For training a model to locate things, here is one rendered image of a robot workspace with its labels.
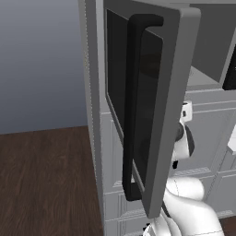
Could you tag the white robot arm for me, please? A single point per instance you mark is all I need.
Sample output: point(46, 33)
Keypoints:
point(190, 209)

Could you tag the grey microwave door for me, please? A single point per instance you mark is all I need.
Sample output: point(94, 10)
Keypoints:
point(172, 92)

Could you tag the grey microwave oven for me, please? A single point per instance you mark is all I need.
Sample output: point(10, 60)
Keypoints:
point(209, 37)

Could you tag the grey tall cupboard unit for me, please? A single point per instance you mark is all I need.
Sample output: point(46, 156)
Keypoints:
point(95, 92)

